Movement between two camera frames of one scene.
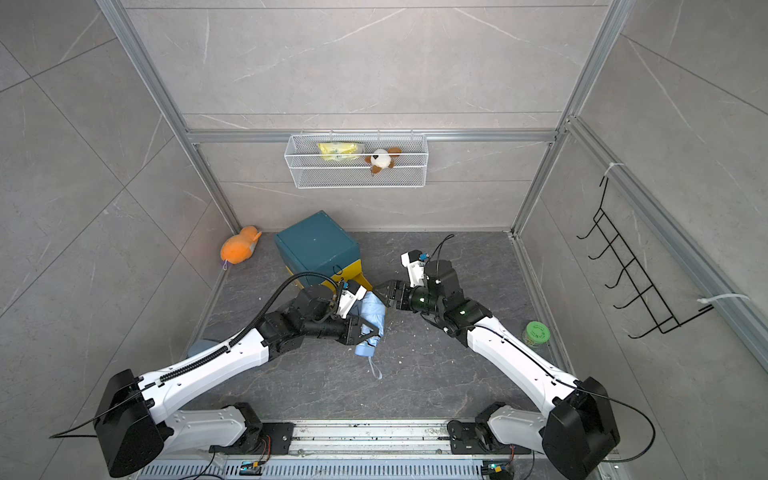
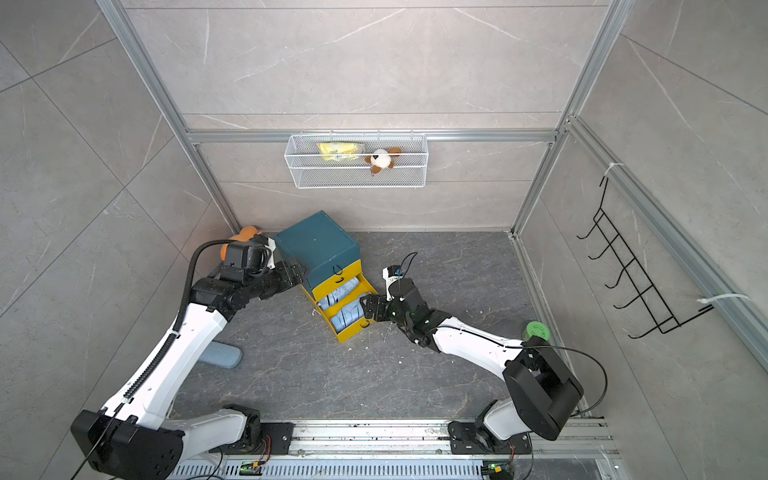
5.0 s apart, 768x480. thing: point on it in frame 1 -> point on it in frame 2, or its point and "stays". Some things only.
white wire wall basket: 357,161 stays
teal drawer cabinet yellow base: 318,244 stays
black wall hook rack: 617,249 stays
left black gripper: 352,329 -> 286,282
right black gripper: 397,287 -> 373,301
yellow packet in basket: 338,151 stays
